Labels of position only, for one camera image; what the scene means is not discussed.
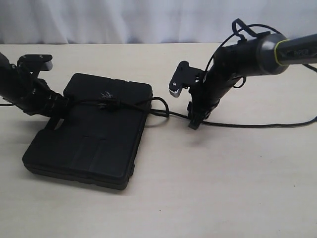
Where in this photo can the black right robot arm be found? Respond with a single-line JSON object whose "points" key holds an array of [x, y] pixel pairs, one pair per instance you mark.
{"points": [[269, 55]]}

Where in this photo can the black plastic carry case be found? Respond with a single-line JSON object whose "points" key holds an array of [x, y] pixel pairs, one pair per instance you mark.
{"points": [[92, 145]]}

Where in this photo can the white backdrop cloth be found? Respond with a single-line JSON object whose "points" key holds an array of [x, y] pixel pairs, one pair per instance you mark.
{"points": [[146, 21]]}

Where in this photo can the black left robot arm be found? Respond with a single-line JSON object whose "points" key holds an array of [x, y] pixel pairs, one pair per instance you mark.
{"points": [[21, 86]]}

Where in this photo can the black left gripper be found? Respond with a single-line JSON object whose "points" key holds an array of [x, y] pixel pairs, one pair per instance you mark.
{"points": [[50, 104]]}

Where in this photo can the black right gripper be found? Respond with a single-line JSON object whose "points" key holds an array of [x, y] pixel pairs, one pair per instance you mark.
{"points": [[205, 96]]}

